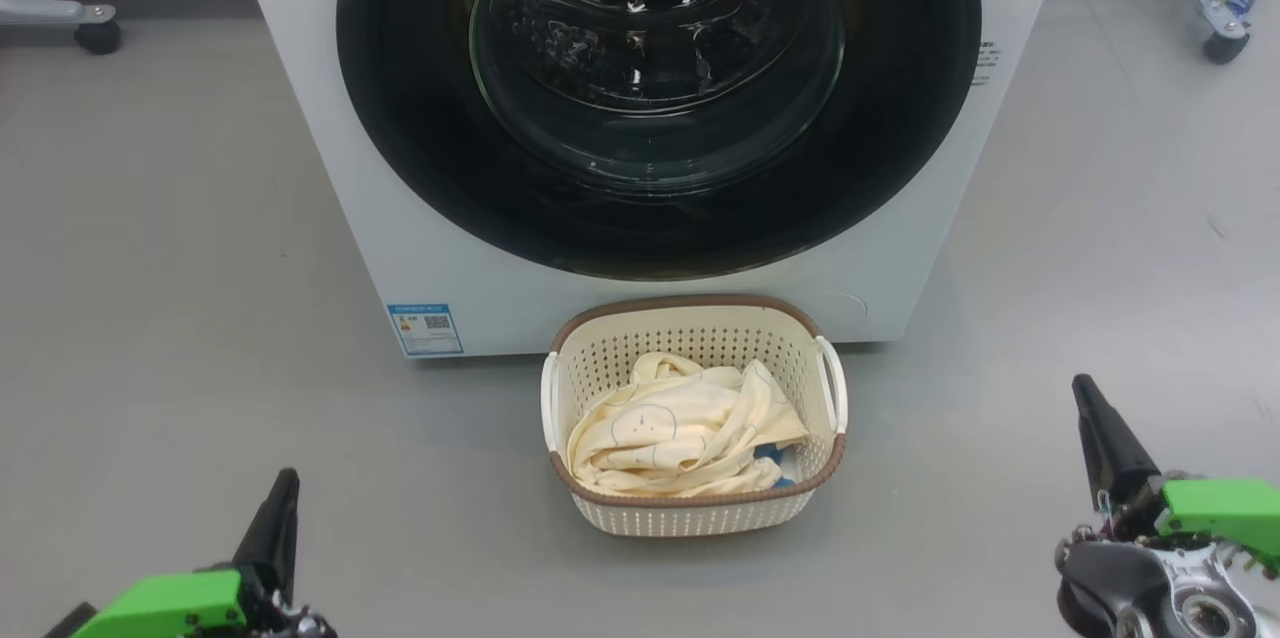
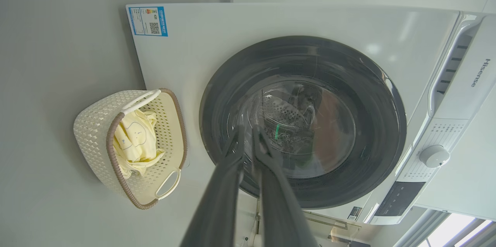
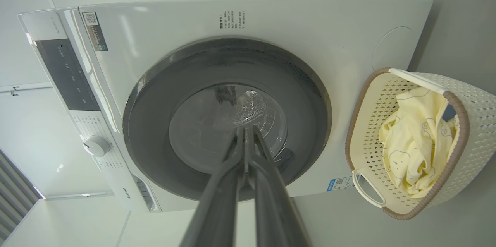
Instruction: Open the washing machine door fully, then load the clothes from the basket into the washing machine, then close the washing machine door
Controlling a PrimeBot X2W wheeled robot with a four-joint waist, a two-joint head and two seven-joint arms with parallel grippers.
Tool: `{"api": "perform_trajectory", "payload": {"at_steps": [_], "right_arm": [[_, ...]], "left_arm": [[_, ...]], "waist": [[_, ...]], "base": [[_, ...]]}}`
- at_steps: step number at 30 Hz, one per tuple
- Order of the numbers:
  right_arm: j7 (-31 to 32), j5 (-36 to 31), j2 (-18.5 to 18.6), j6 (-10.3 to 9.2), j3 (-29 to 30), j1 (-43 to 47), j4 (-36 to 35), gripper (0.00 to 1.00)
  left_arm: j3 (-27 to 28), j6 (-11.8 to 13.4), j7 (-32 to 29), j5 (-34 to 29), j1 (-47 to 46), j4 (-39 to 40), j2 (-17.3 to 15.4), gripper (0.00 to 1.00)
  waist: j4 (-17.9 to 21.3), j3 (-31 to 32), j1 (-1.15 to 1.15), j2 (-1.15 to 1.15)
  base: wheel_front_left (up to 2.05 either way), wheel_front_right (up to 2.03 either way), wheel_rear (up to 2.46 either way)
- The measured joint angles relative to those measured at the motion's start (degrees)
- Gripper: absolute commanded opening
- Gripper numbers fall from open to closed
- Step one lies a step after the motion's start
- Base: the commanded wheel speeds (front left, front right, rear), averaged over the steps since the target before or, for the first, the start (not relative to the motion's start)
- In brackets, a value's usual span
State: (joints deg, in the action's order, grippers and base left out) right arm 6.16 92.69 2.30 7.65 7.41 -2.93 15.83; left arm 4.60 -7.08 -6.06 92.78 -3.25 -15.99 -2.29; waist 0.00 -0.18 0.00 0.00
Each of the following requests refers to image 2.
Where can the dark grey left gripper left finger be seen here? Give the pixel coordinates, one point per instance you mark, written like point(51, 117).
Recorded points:
point(217, 208)

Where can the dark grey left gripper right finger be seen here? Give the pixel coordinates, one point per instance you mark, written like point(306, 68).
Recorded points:
point(279, 208)

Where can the cream bear-print shirt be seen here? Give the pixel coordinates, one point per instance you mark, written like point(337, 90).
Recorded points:
point(135, 142)

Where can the glass washing machine door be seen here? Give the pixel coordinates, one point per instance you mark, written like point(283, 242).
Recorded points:
point(360, 96)

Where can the dark blue printed label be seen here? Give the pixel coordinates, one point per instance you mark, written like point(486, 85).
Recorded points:
point(354, 213)

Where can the white front-load washing machine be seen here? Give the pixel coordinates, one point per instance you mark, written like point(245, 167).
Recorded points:
point(186, 65)

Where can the white round plastic cap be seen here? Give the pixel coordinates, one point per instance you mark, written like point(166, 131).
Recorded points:
point(434, 156)

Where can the cream perforated laundry basket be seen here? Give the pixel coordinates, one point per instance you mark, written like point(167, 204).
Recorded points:
point(166, 131)

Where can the blue energy label sticker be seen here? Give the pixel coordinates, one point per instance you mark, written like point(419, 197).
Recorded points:
point(149, 20)

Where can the white detergent drawer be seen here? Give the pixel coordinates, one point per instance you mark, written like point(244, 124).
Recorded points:
point(476, 72)

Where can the window frame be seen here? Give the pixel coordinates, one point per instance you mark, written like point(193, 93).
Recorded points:
point(445, 231)

